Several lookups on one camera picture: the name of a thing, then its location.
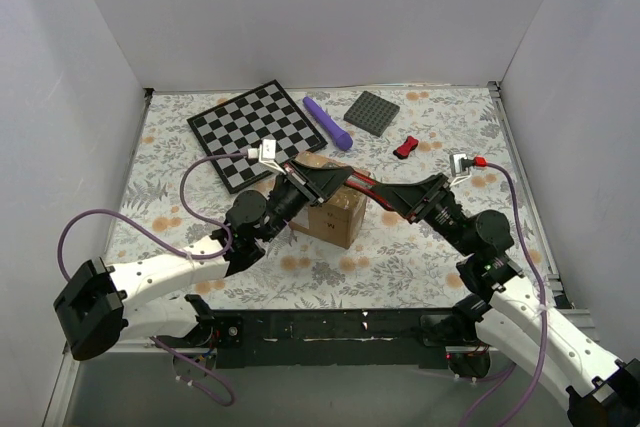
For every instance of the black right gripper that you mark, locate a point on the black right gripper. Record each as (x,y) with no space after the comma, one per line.
(428,199)

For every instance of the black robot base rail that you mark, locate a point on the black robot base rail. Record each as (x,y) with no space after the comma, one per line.
(428,338)

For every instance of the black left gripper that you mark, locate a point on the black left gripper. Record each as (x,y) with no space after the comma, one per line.
(304,182)

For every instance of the purple cylindrical handle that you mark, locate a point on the purple cylindrical handle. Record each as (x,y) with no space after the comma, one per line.
(341,138)

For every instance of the floral patterned table mat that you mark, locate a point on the floral patterned table mat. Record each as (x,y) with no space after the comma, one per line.
(172,197)

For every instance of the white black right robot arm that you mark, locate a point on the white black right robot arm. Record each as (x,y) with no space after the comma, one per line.
(601,389)

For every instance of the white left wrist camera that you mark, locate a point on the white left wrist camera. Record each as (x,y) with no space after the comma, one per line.
(265,154)

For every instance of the dark grey studded baseplate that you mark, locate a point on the dark grey studded baseplate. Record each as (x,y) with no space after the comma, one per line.
(371,113)

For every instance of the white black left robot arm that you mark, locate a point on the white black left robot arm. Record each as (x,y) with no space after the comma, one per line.
(97,303)

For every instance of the red black utility knife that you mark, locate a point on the red black utility knife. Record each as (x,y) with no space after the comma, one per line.
(387,196)

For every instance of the red black knife cap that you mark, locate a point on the red black knife cap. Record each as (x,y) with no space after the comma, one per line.
(406,148)

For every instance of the brown cardboard express box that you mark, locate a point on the brown cardboard express box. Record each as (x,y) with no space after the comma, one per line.
(337,221)

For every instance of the black white checkerboard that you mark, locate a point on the black white checkerboard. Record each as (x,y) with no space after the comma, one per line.
(265,112)

